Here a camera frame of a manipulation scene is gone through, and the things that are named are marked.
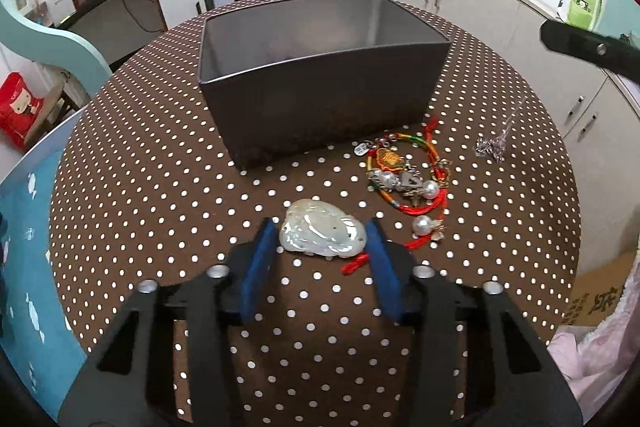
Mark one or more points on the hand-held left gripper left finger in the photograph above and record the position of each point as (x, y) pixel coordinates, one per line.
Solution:
(257, 272)

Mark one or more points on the pale green carton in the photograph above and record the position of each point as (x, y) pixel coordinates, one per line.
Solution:
(620, 7)

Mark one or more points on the wooden chair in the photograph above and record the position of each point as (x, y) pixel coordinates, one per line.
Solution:
(65, 99)

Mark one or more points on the pale jade pendant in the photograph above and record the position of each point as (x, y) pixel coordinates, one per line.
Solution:
(320, 227)

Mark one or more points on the pearl earring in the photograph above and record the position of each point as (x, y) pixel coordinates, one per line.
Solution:
(425, 225)

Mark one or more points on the white desk cabinet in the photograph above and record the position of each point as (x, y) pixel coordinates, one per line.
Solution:
(177, 4)

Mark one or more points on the grey metal box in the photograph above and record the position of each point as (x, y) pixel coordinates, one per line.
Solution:
(325, 107)

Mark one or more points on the cardboard box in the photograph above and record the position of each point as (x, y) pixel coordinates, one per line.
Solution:
(595, 292)

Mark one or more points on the teal candy print blanket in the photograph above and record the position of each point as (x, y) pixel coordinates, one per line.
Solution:
(30, 257)

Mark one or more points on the pink cloth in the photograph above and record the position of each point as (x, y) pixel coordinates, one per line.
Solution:
(590, 352)

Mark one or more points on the red cartoon bag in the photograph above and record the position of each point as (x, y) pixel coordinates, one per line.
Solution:
(20, 107)

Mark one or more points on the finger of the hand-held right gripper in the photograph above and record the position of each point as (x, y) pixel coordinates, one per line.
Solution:
(585, 44)

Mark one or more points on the dark wooden desk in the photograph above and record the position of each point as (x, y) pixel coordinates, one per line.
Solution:
(115, 17)

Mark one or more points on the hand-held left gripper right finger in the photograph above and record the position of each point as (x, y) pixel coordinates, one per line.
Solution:
(385, 277)

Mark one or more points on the cream sideboard cabinet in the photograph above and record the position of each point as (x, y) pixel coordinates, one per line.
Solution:
(480, 7)

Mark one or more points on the teal bunk bed frame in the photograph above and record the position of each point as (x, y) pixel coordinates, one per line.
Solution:
(50, 42)

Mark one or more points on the brown polka dot tablecloth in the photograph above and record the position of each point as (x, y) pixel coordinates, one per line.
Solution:
(150, 207)

